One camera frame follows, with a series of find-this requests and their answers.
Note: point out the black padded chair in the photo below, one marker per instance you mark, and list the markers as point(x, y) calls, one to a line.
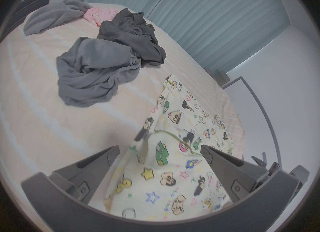
point(37, 6)

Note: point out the dark grey garment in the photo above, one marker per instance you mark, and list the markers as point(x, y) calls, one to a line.
point(87, 76)

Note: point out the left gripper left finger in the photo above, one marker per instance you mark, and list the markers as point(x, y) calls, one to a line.
point(82, 173)

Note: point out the black garment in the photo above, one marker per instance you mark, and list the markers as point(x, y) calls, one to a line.
point(132, 36)

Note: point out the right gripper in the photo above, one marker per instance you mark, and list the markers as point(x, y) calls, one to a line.
point(273, 169)

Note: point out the bed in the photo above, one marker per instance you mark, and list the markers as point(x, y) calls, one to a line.
point(50, 126)

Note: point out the grey bedside table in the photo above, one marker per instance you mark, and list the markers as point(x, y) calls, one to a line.
point(220, 77)

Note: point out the light grey garment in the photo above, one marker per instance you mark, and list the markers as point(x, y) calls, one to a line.
point(50, 16)

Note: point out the pink garment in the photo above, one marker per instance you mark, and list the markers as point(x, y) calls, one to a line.
point(100, 16)

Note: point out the white printed pyjama top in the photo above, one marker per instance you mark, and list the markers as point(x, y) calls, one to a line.
point(170, 176)

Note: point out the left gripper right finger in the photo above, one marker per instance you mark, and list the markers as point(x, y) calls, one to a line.
point(240, 176)

